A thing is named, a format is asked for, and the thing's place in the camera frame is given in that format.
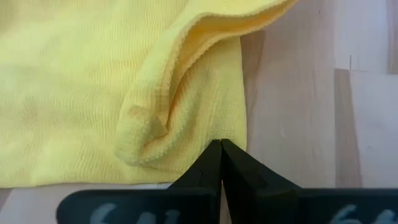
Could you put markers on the yellow microfiber towel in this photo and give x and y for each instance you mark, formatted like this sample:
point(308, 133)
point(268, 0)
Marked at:
point(77, 93)

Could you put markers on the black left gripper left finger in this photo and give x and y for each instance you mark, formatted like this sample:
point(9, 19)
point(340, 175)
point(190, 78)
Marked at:
point(192, 199)

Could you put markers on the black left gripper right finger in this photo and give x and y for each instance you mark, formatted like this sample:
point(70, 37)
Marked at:
point(258, 193)

